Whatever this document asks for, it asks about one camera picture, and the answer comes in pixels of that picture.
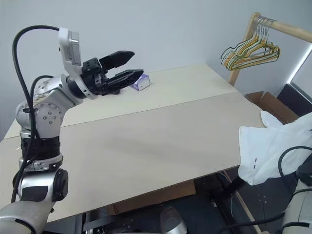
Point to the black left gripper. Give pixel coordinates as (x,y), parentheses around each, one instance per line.
(93,75)

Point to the white shorts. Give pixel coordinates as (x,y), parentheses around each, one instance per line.
(263,146)

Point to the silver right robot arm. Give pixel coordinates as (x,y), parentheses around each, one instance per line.
(299,209)

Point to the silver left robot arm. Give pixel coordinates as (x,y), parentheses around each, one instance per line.
(46,114)

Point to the purple white tissue box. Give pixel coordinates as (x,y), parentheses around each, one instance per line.
(142,83)

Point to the open brown cardboard box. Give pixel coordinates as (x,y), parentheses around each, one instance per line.
(270,102)

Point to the grey rounded shell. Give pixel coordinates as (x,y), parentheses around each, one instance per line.
(173,219)

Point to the light wooden clothes rack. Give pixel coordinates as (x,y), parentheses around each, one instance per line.
(287,26)

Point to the black case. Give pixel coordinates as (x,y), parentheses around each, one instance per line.
(295,97)

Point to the light wooden floor slat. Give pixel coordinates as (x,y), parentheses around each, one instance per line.
(246,212)

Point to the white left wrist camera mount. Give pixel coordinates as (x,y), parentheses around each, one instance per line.
(69,48)

